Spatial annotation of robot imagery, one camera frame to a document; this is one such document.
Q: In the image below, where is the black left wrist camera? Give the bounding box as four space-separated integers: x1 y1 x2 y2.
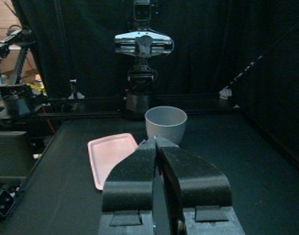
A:
133 0 154 23

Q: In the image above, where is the black cylindrical device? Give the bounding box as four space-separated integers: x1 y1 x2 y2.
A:
0 84 38 121

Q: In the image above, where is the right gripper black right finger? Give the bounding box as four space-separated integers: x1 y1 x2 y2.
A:
155 135 233 223

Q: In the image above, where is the white tag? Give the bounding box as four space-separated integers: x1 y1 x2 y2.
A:
218 86 233 101

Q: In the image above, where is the grey plastic cup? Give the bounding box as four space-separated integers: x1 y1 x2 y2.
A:
143 106 189 147

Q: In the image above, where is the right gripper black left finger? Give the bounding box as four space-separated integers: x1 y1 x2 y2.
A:
101 138 158 228

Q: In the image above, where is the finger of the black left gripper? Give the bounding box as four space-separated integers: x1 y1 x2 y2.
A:
134 35 145 59
143 35 155 59

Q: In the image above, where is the dark grey box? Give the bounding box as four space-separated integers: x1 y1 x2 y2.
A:
0 130 33 179

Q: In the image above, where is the pink rectangular plate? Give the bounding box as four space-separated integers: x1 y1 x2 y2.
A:
87 132 141 191

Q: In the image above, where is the red cable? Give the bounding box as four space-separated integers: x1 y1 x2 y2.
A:
41 105 58 135

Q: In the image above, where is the black cloth curtain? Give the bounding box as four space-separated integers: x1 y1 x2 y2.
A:
10 0 299 175

